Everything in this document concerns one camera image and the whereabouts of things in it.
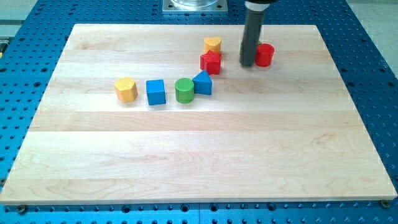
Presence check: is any blue triangle block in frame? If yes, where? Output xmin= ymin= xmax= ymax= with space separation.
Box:
xmin=192 ymin=70 xmax=213 ymax=95

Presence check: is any green cylinder block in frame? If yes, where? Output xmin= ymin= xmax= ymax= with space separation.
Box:
xmin=175 ymin=78 xmax=195 ymax=104

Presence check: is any blue cube block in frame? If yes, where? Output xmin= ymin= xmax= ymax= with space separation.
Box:
xmin=146 ymin=80 xmax=166 ymax=105

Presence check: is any red star block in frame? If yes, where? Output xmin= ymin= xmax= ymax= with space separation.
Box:
xmin=200 ymin=50 xmax=222 ymax=75

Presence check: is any wooden board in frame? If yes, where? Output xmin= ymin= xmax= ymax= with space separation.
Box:
xmin=1 ymin=24 xmax=397 ymax=205

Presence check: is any yellow heart block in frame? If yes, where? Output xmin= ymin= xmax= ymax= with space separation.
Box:
xmin=203 ymin=37 xmax=222 ymax=53

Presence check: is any yellow hexagon block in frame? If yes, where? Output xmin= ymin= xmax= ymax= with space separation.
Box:
xmin=114 ymin=77 xmax=138 ymax=103

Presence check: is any green block behind tool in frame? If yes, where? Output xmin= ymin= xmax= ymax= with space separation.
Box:
xmin=239 ymin=40 xmax=262 ymax=54

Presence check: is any red cylinder block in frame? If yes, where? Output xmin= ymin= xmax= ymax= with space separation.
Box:
xmin=254 ymin=44 xmax=275 ymax=67

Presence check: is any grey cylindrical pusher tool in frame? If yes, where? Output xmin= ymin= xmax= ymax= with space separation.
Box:
xmin=239 ymin=9 xmax=265 ymax=67

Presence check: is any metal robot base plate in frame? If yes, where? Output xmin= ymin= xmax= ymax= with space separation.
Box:
xmin=162 ymin=0 xmax=228 ymax=13

